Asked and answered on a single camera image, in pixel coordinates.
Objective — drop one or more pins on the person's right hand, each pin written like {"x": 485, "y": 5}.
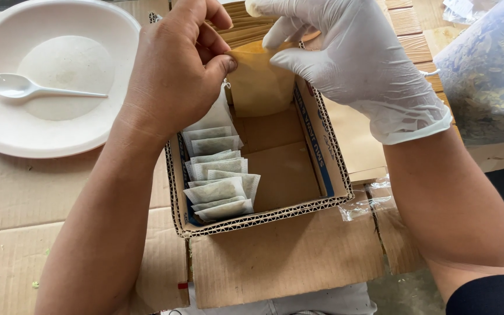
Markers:
{"x": 365, "y": 61}

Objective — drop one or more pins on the person's left hand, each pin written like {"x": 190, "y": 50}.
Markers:
{"x": 169, "y": 74}

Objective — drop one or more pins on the brown paper pouch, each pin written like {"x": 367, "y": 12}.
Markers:
{"x": 258, "y": 83}

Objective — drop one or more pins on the small crumpled clear plastic bag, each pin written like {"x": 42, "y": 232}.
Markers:
{"x": 464, "y": 9}

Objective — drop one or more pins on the row of white tea bags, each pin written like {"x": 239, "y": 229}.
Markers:
{"x": 217, "y": 183}

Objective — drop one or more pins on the clear bag of dried leaves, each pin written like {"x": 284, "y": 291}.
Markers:
{"x": 488, "y": 74}

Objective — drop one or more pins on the white round plate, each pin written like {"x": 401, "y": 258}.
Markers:
{"x": 55, "y": 122}

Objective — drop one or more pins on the open corrugated cardboard box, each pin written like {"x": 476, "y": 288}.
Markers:
{"x": 291, "y": 175}

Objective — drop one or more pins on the loose clear packing tape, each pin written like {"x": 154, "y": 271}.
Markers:
{"x": 365, "y": 201}

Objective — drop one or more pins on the white plastic spoon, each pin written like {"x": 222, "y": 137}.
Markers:
{"x": 13, "y": 85}

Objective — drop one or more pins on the person's black sleeve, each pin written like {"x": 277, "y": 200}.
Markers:
{"x": 492, "y": 297}

